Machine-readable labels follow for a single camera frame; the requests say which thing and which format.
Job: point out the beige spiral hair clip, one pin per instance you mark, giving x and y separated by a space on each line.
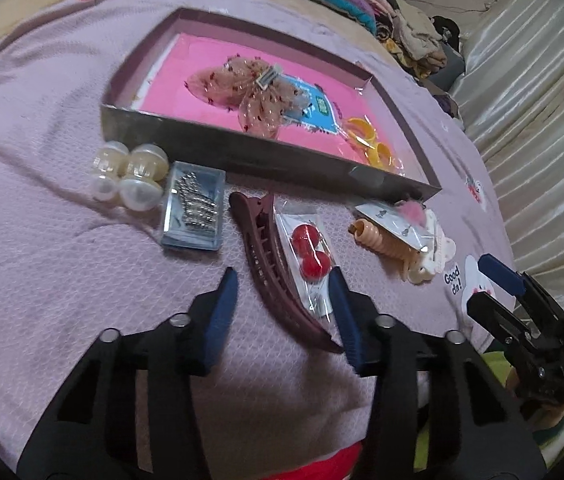
379 245

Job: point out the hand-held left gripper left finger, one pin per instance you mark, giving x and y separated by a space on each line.
221 310

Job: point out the pile of clothes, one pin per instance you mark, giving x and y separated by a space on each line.
412 35

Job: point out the maroon hair claw clip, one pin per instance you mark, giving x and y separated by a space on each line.
262 255

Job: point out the pink fuzzy hair clip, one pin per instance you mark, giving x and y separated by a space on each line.
414 212

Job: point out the blue accessory packet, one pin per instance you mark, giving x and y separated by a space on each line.
319 110

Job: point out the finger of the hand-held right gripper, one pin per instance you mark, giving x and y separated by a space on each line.
501 272
494 317

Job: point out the clear box of metal pins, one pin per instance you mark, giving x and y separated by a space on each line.
194 205

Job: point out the beige mesh bow hair clip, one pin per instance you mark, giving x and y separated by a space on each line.
221 85

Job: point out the white card packet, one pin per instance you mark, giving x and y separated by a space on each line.
387 221

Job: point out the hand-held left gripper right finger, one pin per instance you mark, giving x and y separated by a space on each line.
344 312

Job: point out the grey cushion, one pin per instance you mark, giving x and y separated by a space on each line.
449 72

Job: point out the white satin curtain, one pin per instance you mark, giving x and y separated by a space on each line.
527 85

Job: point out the orange hair clips packet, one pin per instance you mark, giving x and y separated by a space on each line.
382 152

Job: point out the red clothing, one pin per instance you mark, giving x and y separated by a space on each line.
312 465

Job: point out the grey shallow box pink lining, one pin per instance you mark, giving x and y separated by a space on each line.
186 140

